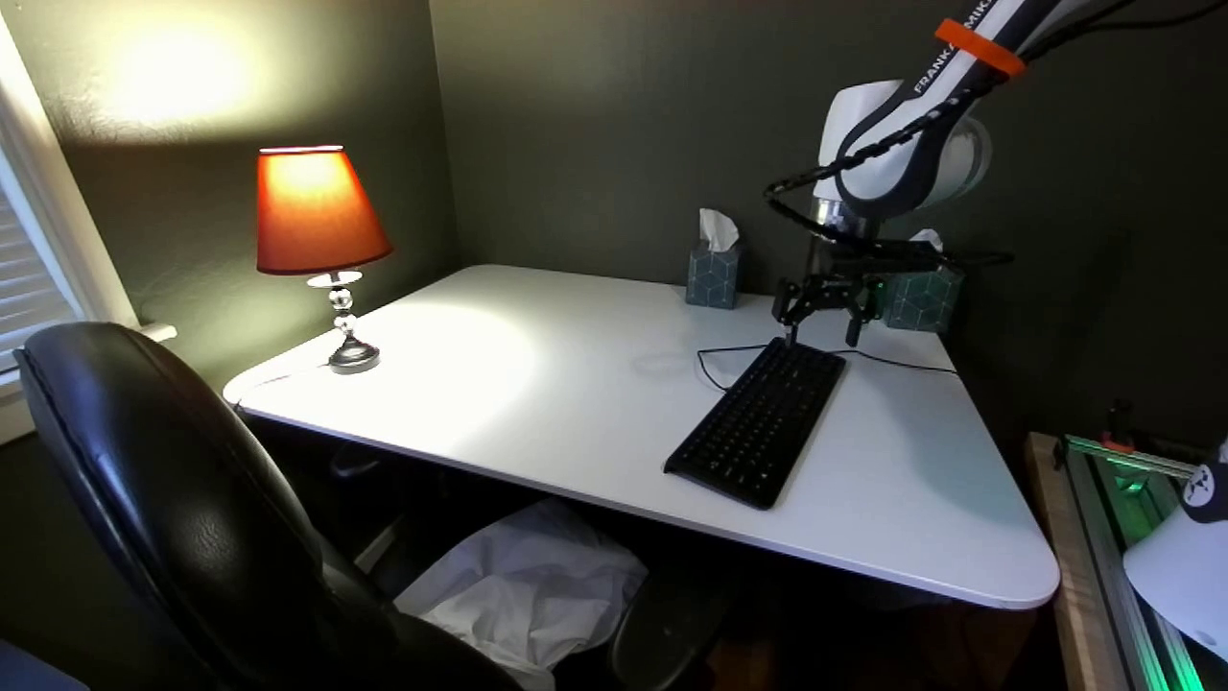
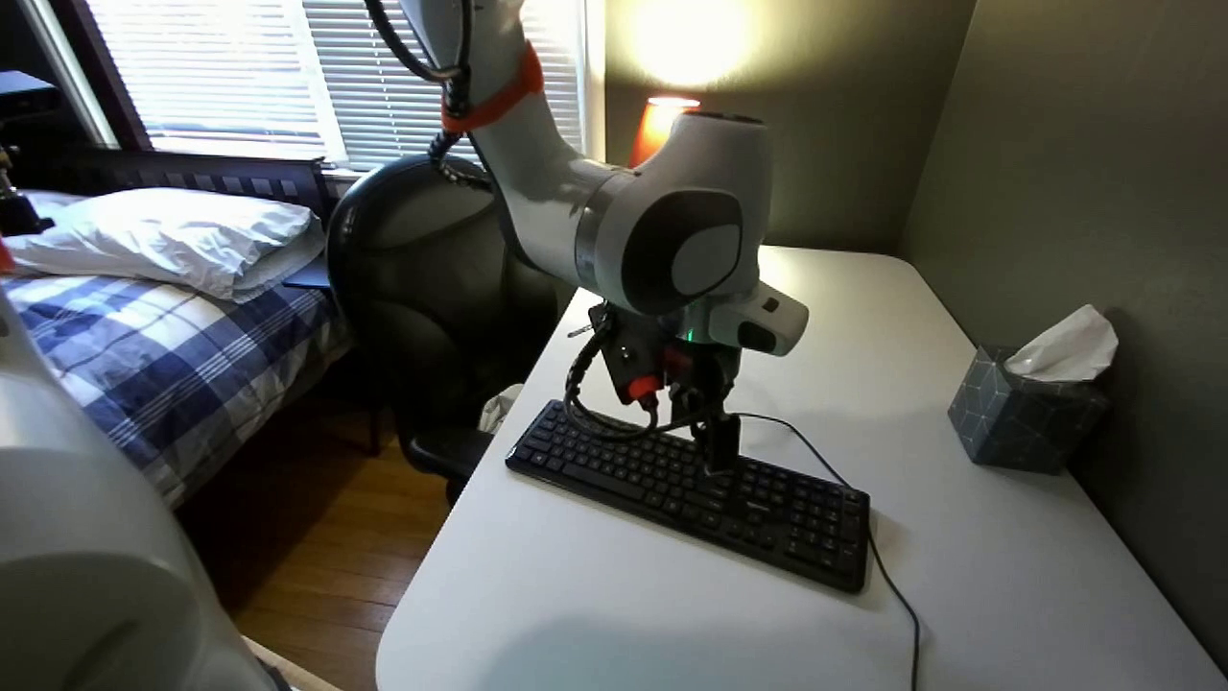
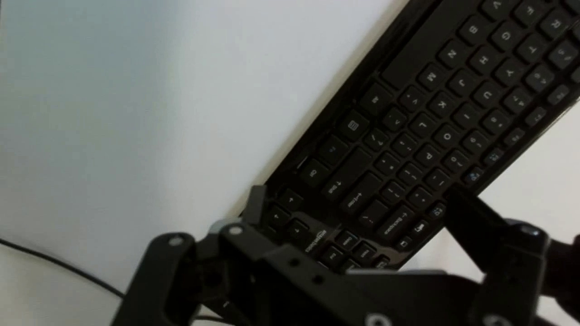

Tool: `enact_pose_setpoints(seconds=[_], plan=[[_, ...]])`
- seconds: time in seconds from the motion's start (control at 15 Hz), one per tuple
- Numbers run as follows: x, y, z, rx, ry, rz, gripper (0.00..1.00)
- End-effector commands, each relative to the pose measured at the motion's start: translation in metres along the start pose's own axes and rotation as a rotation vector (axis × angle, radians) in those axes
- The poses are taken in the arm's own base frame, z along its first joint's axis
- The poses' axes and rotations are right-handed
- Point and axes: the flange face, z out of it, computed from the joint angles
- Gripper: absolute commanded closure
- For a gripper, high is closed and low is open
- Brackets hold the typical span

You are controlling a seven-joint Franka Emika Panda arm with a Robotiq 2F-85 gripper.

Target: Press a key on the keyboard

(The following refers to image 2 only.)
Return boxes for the black keyboard cable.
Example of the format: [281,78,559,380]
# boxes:
[731,408,925,691]

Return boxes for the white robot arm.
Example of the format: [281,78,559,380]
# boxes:
[0,0,804,691]

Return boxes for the black office chair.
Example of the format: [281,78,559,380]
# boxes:
[325,158,568,494]

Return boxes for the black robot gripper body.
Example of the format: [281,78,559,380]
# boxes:
[592,302,740,424]

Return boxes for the white window blinds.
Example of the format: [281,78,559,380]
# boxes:
[79,0,600,192]

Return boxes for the blue plaid bed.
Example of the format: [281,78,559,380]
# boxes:
[4,278,348,504]

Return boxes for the grey tissue box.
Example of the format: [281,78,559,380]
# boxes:
[949,302,1120,471]

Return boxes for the black computer keyboard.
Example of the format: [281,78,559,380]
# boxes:
[505,402,871,591]

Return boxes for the white pillow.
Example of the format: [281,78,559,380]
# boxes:
[4,187,325,302]

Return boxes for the orange shade table lamp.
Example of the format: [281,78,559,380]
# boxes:
[629,96,696,165]

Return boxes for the dark wooden headboard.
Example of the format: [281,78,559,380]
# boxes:
[20,149,335,214]

